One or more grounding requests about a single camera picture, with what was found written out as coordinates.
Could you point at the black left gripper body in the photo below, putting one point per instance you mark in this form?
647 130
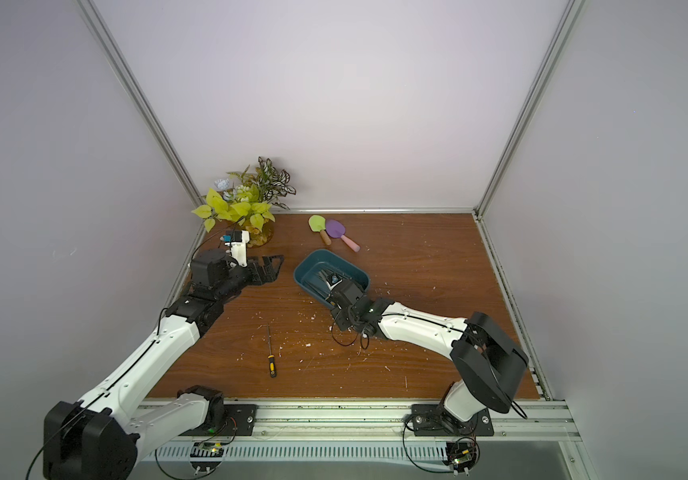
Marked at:
236 281

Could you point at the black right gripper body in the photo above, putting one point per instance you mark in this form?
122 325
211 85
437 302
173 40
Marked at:
337 288

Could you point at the teal plastic storage box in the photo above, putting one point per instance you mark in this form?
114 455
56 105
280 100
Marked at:
308 278

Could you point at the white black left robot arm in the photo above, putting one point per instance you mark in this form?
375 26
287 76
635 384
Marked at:
100 436

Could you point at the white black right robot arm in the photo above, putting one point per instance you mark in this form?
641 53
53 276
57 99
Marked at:
490 363

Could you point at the amber glass vase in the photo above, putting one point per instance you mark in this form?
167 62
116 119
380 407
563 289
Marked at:
257 237

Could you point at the artificial green leafy plant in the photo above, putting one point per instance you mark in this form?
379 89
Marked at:
247 198

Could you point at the right small circuit board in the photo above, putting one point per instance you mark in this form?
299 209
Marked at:
463 456

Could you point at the small circuit board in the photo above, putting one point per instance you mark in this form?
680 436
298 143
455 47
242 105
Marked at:
463 456
205 457

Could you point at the left small circuit board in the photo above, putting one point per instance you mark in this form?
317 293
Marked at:
205 457

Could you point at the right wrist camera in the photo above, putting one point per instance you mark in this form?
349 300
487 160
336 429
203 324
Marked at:
331 278

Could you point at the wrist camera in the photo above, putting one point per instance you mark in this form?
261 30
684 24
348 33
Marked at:
236 242
331 278

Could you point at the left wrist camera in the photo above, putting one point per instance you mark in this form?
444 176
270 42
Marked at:
236 242

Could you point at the green trowel wooden handle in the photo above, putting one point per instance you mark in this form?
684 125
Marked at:
317 223

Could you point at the purple trowel pink handle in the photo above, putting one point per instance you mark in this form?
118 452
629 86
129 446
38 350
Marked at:
337 230

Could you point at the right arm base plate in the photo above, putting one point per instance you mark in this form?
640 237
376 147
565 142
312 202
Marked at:
434 420

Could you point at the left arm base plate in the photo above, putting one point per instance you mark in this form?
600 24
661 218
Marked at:
238 420

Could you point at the white slotted cable duct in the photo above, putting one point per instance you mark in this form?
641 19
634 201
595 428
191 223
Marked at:
367 451

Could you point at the aluminium mounting rail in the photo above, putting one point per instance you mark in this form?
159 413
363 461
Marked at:
334 420

